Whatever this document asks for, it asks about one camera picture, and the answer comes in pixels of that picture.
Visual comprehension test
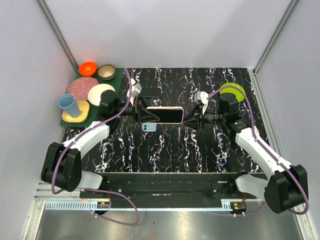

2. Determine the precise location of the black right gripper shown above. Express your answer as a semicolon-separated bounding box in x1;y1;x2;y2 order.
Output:
180;102;226;131

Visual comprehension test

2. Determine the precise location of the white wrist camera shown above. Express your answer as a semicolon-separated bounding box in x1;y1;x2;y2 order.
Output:
126;78;142;105
193;91;209;115

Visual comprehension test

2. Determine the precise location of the white bowl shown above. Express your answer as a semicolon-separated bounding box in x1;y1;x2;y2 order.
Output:
87;83;116;107

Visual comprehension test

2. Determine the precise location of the brown patterned bowl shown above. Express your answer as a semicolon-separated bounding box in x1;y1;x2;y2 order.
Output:
98;64;116;81

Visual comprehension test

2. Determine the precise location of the aluminium front rail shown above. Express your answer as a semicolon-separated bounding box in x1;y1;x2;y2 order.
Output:
35;182;263;212

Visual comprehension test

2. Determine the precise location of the pink dotted plate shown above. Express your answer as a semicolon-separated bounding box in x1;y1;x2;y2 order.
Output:
67;77;99;101

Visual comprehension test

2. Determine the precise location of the light blue cup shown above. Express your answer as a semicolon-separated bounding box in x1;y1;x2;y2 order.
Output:
57;94;81;118

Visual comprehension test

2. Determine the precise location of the yellow square plate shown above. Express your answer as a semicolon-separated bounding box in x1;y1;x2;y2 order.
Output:
62;100;90;124

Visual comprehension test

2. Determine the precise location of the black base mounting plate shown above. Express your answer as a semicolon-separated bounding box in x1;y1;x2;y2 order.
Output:
80;173;254;211

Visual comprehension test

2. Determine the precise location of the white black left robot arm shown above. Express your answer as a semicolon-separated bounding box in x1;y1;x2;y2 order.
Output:
40;87;162;198

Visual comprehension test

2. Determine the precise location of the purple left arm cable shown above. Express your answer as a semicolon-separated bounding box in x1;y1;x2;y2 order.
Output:
51;68;141;226

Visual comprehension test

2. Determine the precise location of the aluminium corner post left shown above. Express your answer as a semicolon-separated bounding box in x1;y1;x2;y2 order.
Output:
35;0;79;74

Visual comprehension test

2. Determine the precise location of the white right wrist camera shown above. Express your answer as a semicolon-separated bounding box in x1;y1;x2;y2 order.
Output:
193;91;209;115

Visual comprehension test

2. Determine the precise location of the dark blue phone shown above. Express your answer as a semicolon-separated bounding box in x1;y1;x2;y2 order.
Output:
140;88;162;98

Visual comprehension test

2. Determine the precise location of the aluminium corner post right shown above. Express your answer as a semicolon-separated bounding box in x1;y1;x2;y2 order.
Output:
252;0;301;76

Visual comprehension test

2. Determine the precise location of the orange bowl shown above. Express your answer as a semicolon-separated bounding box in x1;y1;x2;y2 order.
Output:
78;61;98;77

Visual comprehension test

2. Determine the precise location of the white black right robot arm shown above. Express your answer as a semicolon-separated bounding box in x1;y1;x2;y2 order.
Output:
182;91;309;214

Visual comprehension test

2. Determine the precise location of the lime green plate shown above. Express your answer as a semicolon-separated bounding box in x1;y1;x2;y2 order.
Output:
220;82;246;103

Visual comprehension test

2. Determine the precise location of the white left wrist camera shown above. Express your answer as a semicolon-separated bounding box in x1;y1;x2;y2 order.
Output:
126;78;142;105

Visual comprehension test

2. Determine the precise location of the aluminium corner post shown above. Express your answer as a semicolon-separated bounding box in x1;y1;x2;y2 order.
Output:
252;0;301;76
35;0;79;74

